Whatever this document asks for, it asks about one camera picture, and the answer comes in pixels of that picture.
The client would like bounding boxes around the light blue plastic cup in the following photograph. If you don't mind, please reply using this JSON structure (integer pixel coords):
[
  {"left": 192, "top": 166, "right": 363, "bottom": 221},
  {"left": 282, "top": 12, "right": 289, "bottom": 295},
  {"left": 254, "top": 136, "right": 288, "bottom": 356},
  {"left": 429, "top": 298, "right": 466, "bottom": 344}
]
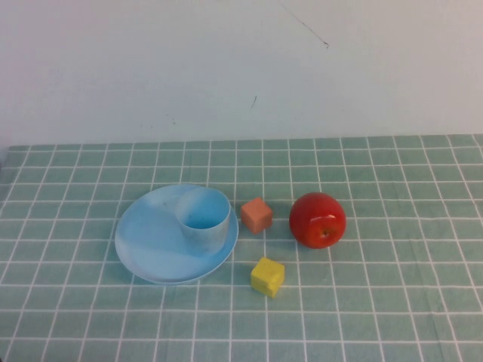
[{"left": 174, "top": 187, "right": 232, "bottom": 258}]

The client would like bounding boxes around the light blue round plate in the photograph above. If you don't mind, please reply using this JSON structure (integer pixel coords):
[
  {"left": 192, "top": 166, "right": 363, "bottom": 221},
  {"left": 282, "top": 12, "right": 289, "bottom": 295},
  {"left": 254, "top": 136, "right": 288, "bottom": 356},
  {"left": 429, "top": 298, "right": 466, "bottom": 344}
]
[{"left": 114, "top": 183, "right": 240, "bottom": 286}]

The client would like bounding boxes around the orange foam cube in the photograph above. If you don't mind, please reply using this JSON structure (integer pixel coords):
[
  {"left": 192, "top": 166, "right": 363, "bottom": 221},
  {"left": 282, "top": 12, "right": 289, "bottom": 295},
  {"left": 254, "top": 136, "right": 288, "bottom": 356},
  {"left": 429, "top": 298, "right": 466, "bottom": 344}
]
[{"left": 241, "top": 196, "right": 274, "bottom": 235}]

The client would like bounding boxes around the red apple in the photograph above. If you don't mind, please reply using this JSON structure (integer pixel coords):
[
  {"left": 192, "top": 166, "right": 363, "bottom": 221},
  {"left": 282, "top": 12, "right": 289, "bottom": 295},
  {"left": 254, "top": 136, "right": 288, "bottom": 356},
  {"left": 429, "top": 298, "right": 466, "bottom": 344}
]
[{"left": 289, "top": 192, "right": 347, "bottom": 250}]

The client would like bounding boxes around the yellow foam cube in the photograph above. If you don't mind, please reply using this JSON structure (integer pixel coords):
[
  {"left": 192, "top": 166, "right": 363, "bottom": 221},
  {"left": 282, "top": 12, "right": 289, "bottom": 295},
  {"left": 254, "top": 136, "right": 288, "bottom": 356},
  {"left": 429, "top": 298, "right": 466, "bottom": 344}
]
[{"left": 250, "top": 256, "right": 286, "bottom": 299}]

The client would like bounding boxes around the green checkered tablecloth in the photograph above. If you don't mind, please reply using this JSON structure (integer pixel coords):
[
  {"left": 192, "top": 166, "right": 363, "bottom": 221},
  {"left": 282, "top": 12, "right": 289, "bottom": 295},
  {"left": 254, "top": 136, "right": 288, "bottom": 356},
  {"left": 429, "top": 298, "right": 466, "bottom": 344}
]
[{"left": 0, "top": 133, "right": 483, "bottom": 362}]

